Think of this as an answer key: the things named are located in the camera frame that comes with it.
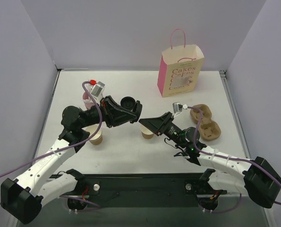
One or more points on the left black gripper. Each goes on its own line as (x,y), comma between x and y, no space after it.
(106,111)

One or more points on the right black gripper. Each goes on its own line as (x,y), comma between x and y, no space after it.
(164,124)

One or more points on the brown paper coffee cup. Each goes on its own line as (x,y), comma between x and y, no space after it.
(146,133)

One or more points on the pink and cream paper bag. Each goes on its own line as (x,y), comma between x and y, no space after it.
(179,69)

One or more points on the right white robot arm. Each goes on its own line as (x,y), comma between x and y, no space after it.
(255,178)

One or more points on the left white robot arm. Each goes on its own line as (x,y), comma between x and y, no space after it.
(25,196)

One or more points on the stack of black lids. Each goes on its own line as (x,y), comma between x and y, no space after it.
(127,102)

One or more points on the pink straw holder cup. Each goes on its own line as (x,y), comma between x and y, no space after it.
(87,101)

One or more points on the brown pulp cup carrier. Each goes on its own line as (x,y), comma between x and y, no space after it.
(208,128)

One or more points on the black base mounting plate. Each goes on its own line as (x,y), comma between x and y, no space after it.
(176,190)

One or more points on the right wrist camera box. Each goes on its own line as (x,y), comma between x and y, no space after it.
(177,108)

